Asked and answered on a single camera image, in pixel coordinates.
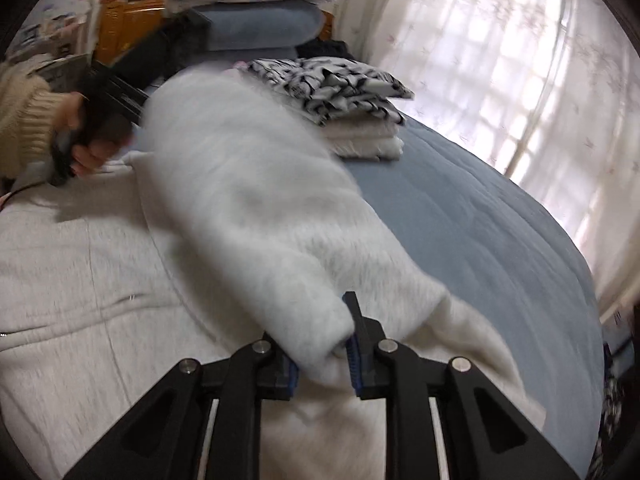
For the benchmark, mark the person's left hand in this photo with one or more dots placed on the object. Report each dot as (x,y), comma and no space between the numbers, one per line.
(95,157)

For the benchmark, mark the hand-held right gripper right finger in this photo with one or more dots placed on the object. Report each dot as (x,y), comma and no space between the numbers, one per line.
(354,365)

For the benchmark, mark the light grey zip hoodie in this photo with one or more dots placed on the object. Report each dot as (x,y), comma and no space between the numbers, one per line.
(240,200)

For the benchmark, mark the folded blue blanket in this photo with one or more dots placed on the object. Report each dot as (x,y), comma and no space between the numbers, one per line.
(260,25)

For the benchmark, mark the blue bed cover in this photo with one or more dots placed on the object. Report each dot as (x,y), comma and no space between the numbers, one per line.
(475,240)

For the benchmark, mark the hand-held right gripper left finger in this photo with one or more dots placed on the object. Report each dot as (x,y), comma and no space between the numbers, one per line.
(291,382)

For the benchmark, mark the black and white zebra cloth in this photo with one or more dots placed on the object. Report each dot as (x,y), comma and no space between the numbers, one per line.
(612,410)

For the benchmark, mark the orange wooden cabinet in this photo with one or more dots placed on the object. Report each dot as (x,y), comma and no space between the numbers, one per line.
(130,20)

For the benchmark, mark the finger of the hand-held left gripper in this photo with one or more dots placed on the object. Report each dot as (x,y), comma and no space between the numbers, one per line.
(165,50)

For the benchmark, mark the black and white printed garment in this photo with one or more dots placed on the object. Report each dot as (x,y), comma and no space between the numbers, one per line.
(340,85)

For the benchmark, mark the white floral sheer curtain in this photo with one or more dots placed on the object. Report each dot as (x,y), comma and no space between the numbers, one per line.
(500,60)

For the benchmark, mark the folded cream puffer jacket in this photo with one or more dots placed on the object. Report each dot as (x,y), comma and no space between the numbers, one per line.
(360,140)

